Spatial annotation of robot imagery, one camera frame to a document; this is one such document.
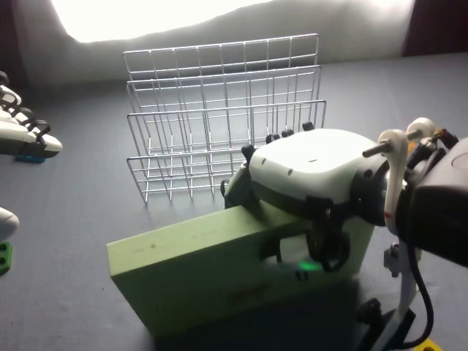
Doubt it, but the blue toy block with holes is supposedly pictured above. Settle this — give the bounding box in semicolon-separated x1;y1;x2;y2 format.
13;154;48;164

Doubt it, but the grey table cloth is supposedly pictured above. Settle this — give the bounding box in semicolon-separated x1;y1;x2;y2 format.
0;50;468;351

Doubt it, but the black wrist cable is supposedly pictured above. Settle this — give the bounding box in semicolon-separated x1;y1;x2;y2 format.
400;244;437;350

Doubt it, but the white wire file rack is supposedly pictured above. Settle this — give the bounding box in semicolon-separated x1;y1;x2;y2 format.
123;33;328;206

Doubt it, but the yellow toy block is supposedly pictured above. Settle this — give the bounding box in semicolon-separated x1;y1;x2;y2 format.
415;337;444;351

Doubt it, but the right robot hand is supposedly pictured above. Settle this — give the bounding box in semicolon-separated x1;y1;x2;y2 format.
222;121;389;274

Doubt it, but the white backdrop sheet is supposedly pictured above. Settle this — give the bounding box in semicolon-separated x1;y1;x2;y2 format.
18;0;416;88

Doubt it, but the green toy block with holes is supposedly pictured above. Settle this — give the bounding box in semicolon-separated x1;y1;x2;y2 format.
0;241;13;276

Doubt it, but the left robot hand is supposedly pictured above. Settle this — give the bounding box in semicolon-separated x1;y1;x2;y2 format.
0;70;64;241

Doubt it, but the light green book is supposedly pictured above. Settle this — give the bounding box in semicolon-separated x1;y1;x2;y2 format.
106;204;377;336

